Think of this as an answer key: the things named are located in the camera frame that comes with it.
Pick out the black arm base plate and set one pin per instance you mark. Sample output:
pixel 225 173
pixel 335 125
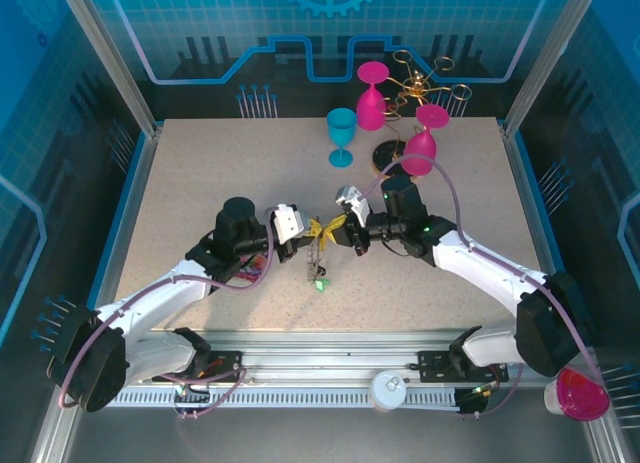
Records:
pixel 225 360
pixel 435 365

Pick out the aluminium frame post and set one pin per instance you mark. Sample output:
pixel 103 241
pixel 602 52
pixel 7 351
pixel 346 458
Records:
pixel 548 58
pixel 118 68

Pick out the colourful snack packet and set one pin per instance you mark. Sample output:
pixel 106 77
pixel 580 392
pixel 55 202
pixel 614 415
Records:
pixel 252 273

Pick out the aluminium mounting rail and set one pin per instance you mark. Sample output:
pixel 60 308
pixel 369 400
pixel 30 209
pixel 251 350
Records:
pixel 325 355

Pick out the pink red plastic cup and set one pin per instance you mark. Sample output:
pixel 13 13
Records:
pixel 580 393

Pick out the magenta plastic goblet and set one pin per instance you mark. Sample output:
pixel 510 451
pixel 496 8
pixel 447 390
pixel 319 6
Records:
pixel 420 153
pixel 371 108

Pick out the white round cap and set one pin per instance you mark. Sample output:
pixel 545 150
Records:
pixel 387 389

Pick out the teal plastic goblet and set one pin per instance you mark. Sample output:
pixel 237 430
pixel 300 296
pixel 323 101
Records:
pixel 341 128

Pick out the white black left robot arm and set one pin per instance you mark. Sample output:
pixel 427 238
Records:
pixel 160 298

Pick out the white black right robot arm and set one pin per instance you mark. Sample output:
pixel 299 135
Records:
pixel 485 265

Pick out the green key tag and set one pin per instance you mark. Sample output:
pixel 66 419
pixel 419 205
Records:
pixel 321 284

